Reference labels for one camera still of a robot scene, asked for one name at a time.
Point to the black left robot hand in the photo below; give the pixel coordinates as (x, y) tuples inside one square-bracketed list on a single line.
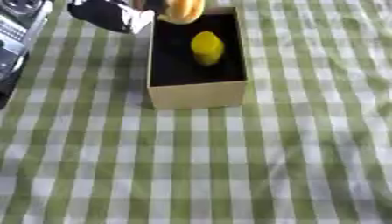
[(104, 13)]

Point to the orange round toy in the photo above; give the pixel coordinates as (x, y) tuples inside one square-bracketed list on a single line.
[(184, 10)]

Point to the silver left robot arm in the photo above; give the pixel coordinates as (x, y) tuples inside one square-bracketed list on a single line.
[(13, 35)]

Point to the tan cardboard box black inside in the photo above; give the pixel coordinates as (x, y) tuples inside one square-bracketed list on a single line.
[(196, 94)]

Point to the yellow cylinder block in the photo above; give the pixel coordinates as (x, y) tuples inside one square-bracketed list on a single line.
[(207, 46)]

